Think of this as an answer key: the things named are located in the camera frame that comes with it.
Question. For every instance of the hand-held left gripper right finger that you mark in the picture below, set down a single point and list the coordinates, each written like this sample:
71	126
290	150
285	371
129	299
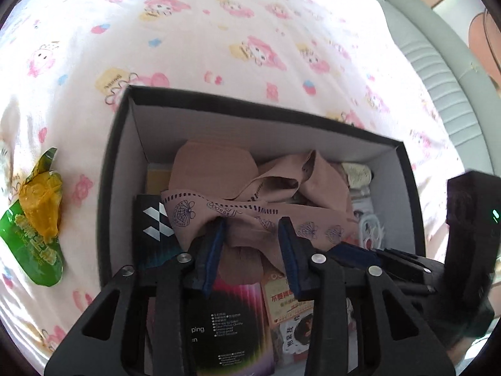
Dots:
291	258

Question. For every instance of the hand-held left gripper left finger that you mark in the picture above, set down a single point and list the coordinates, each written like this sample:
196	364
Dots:
213	254

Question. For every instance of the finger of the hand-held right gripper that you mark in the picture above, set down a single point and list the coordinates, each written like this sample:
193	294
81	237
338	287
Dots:
356	254
415	286

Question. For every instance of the pink printed card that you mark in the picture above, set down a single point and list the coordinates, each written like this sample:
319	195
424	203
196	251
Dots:
282	301

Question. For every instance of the black rainbow-striped packet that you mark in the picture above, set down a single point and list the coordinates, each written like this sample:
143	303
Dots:
231	321

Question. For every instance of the cartoon girl sticker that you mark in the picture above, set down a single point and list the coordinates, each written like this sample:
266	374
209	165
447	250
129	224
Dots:
297	329

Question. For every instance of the small white bottle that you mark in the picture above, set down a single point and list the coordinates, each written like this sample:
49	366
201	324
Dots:
356	174

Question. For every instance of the pink shell-print scarf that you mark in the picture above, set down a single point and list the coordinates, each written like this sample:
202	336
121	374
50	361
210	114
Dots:
211	168

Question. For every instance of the black cardboard box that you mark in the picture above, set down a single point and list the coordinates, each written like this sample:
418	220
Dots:
235	125

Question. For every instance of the green yellow snack packet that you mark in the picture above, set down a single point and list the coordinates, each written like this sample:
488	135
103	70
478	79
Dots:
35	211

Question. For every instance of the grey padded headboard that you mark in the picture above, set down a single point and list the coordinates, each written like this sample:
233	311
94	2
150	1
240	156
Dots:
430	58

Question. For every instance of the pink cartoon printed blanket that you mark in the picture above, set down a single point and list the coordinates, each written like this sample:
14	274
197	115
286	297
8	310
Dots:
235	47

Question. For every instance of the round pink wall ornament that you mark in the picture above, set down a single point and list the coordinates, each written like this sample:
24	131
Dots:
485	55

